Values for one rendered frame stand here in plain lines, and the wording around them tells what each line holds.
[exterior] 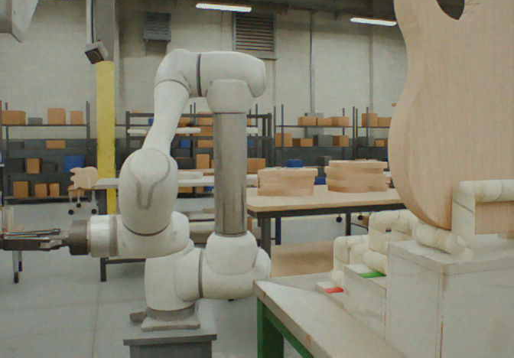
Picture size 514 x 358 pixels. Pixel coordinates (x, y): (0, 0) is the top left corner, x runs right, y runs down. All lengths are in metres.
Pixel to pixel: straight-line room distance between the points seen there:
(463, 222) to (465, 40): 0.27
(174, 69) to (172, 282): 0.63
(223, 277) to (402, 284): 0.75
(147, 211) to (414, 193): 0.47
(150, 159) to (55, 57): 11.16
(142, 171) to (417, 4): 0.52
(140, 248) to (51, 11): 11.38
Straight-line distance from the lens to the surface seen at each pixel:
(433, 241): 0.72
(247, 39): 12.45
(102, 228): 0.98
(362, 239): 1.07
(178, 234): 0.98
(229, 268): 1.38
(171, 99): 1.25
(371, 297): 0.85
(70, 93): 11.80
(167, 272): 1.41
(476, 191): 0.69
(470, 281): 0.70
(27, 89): 11.94
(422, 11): 0.70
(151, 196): 0.83
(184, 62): 1.34
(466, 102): 0.72
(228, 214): 1.37
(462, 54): 0.73
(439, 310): 0.69
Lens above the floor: 1.27
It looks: 3 degrees down
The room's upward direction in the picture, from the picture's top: straight up
